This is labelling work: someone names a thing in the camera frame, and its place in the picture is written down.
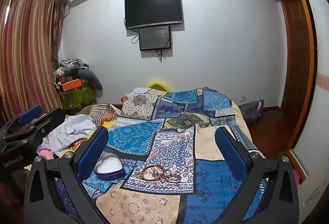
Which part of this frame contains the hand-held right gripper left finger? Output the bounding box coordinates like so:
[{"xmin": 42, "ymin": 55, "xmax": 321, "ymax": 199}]
[{"xmin": 24, "ymin": 126, "xmax": 110, "ymax": 224}]

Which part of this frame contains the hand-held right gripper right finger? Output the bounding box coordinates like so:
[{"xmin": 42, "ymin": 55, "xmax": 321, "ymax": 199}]
[{"xmin": 214, "ymin": 126, "xmax": 300, "ymax": 224}]

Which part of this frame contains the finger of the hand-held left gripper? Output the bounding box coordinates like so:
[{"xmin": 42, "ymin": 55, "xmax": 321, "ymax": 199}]
[
  {"xmin": 31, "ymin": 108, "xmax": 66, "ymax": 138},
  {"xmin": 0, "ymin": 104, "xmax": 43, "ymax": 135}
]

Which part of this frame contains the purple heart-shaped jewelry box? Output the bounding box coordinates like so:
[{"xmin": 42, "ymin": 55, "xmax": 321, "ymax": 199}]
[{"xmin": 93, "ymin": 153, "xmax": 126, "ymax": 181}]

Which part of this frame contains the red beaded bracelet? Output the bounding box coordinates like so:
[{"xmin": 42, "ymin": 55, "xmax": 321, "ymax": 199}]
[{"xmin": 140, "ymin": 164, "xmax": 166, "ymax": 181}]

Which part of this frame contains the brown beaded bracelet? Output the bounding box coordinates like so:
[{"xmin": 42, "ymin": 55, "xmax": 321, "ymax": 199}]
[{"xmin": 154, "ymin": 166, "xmax": 182, "ymax": 185}]

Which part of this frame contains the white cloth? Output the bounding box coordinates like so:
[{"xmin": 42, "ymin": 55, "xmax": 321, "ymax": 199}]
[{"xmin": 42, "ymin": 114, "xmax": 98, "ymax": 155}]

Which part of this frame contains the yellow cloth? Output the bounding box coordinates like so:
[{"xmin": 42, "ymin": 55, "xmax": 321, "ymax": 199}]
[{"xmin": 60, "ymin": 120, "xmax": 114, "ymax": 158}]

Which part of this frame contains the pink plush item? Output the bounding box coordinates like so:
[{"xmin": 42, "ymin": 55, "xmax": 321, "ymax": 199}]
[{"xmin": 38, "ymin": 146, "xmax": 56, "ymax": 161}]

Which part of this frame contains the orange striped cloth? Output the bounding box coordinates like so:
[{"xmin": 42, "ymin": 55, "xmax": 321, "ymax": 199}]
[{"xmin": 82, "ymin": 103, "xmax": 122, "ymax": 125}]

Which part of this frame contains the orange box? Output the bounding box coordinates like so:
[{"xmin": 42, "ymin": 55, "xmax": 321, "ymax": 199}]
[{"xmin": 61, "ymin": 79, "xmax": 84, "ymax": 92}]

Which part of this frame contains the striped brown curtain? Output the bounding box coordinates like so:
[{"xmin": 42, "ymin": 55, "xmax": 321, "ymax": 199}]
[{"xmin": 0, "ymin": 0, "xmax": 68, "ymax": 125}]

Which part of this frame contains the patchwork printed blanket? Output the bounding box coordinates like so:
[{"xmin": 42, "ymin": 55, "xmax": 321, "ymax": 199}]
[{"xmin": 54, "ymin": 86, "xmax": 268, "ymax": 224}]

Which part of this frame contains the yellow ring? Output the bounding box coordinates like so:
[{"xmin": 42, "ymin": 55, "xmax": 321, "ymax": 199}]
[{"xmin": 146, "ymin": 80, "xmax": 170, "ymax": 92}]

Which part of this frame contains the black monitor cable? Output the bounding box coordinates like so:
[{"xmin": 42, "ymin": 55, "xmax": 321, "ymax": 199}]
[{"xmin": 155, "ymin": 48, "xmax": 165, "ymax": 63}]

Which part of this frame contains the wooden door frame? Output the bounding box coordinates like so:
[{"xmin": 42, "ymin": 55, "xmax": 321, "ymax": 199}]
[{"xmin": 279, "ymin": 0, "xmax": 319, "ymax": 152}]

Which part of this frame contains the small black wall monitor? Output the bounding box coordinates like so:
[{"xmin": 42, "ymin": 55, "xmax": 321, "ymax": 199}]
[{"xmin": 138, "ymin": 25, "xmax": 172, "ymax": 51}]

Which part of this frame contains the black wall television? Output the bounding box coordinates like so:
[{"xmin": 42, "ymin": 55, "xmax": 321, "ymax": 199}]
[{"xmin": 125, "ymin": 0, "xmax": 184, "ymax": 30}]

